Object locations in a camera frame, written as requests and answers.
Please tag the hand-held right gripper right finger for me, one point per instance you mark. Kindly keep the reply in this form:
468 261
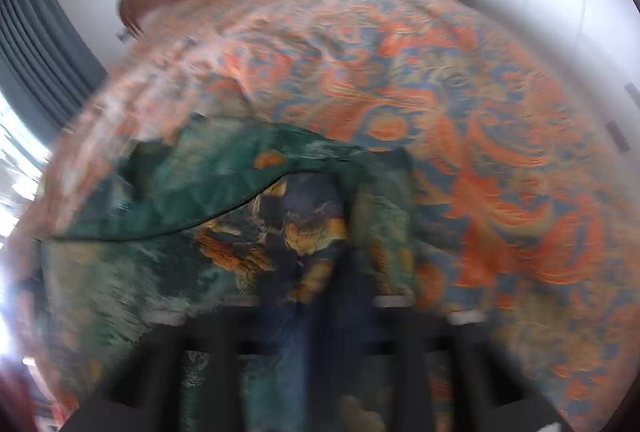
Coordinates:
340 327

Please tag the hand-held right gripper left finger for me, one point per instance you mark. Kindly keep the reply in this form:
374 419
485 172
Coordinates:
280 327

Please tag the green patterned jacket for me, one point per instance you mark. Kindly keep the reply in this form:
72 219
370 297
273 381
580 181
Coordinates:
200 192

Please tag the orange paisley quilt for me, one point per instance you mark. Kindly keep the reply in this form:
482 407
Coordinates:
450 137

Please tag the glass balcony door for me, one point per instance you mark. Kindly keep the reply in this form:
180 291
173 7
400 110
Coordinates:
17 162

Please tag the grey-blue curtain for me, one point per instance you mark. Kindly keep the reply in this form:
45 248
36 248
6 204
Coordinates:
45 57

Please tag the small wall outlet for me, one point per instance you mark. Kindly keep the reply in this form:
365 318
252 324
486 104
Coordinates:
122 35

